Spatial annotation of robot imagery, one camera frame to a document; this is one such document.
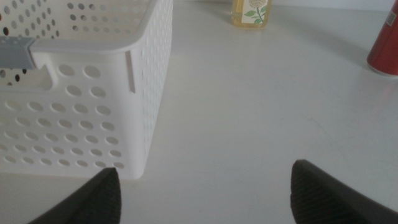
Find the yellow tea bottle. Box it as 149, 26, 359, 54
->
231, 0, 273, 29

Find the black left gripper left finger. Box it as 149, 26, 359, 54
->
27, 167, 122, 224

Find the red drink can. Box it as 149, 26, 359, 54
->
366, 1, 398, 77

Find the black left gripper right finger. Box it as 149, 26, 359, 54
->
290, 159, 398, 224

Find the white perforated plastic basket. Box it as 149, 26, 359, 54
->
0, 0, 174, 180

